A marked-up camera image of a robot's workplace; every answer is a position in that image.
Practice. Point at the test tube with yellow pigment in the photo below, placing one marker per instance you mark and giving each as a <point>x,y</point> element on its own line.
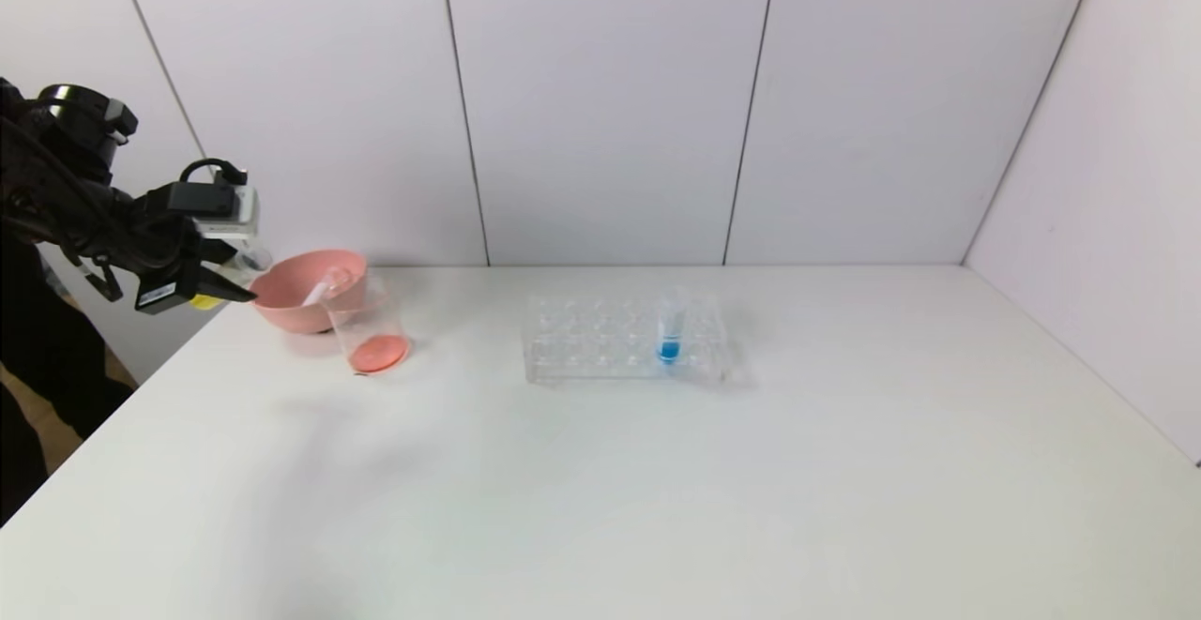
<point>251,260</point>

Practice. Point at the clear glass beaker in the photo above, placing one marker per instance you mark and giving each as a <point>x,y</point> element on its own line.
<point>375,348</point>

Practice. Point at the pink bowl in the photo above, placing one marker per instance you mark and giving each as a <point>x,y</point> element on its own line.
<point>291,296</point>

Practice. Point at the test tube with blue pigment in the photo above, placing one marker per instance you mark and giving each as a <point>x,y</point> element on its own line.
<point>668,348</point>

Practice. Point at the clear plastic test tube rack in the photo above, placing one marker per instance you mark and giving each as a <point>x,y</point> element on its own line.
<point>699,357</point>

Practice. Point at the test tube with red pigment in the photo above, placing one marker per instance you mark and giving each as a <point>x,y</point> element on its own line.
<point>324,287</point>

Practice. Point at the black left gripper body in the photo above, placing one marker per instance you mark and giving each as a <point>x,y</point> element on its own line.
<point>169,288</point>

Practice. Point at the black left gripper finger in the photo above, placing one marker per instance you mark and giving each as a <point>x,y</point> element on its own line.
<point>225,287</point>

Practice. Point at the person leg in black trousers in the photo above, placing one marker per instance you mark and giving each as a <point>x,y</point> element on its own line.
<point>47,357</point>

